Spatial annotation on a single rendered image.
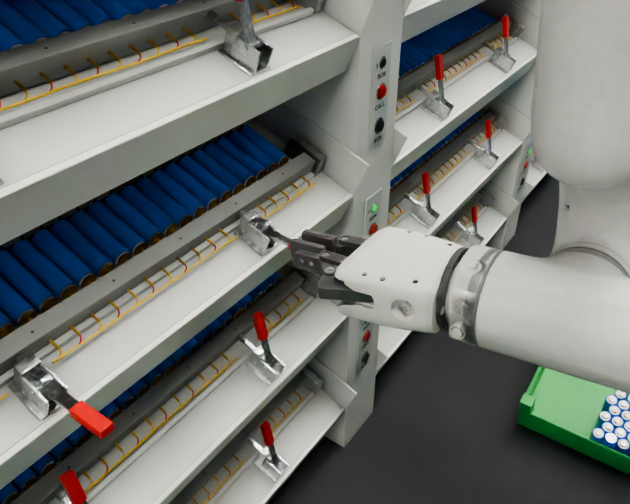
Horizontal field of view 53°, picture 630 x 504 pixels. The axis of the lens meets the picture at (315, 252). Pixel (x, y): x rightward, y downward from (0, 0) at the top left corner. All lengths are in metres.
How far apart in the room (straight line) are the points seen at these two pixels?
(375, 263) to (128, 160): 0.22
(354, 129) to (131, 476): 0.45
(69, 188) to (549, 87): 0.32
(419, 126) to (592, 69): 0.57
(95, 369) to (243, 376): 0.27
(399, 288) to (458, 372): 0.72
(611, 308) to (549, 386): 0.73
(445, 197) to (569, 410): 0.43
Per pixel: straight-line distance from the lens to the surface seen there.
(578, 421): 1.20
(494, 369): 1.27
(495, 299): 0.51
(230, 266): 0.65
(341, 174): 0.78
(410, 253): 0.57
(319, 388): 1.01
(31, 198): 0.45
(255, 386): 0.79
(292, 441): 0.97
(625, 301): 0.50
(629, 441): 1.13
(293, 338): 0.84
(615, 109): 0.42
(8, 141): 0.47
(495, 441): 1.15
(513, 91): 1.42
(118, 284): 0.58
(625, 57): 0.41
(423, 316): 0.54
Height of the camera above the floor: 0.86
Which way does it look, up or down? 35 degrees down
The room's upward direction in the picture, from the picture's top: straight up
